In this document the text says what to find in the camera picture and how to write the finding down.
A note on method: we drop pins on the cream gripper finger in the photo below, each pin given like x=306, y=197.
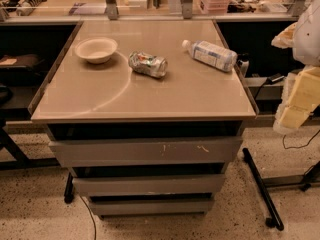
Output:
x=289, y=119

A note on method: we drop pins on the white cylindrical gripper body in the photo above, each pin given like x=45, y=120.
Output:
x=308, y=39

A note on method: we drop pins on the grey drawer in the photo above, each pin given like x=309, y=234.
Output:
x=149, y=185
x=172, y=206
x=95, y=153

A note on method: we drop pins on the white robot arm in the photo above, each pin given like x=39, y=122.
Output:
x=303, y=37

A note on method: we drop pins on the grey top drawer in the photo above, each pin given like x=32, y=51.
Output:
x=95, y=153

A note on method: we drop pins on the grey bottom drawer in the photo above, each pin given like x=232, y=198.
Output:
x=172, y=206

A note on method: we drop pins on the grey drawer cabinet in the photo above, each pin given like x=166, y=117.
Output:
x=109, y=101

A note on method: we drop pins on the black power adapter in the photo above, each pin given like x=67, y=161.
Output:
x=275, y=78

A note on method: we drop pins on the black floor stand bar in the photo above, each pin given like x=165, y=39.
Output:
x=274, y=220

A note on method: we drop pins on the clear plastic water bottle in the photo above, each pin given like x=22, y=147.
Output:
x=211, y=54

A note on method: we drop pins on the crushed silver can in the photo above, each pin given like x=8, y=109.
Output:
x=146, y=64

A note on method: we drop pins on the white paper bowl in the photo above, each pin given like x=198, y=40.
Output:
x=96, y=50

